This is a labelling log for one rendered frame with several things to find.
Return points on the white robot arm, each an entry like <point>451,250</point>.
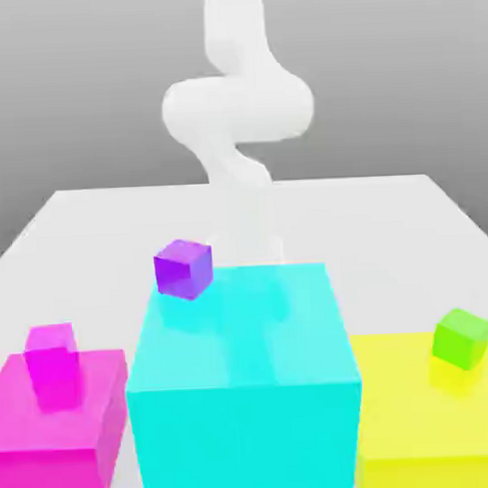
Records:
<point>238,108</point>

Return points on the small purple cube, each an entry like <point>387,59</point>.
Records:
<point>183,270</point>

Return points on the small magenta cube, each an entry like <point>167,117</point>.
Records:
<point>53,364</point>

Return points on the small green cube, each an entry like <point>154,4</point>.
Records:
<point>460,340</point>

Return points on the large cyan box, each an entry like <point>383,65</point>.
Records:
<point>247,407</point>

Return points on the large yellow box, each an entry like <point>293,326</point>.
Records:
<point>432,427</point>

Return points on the large magenta box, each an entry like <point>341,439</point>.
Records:
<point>49,448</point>

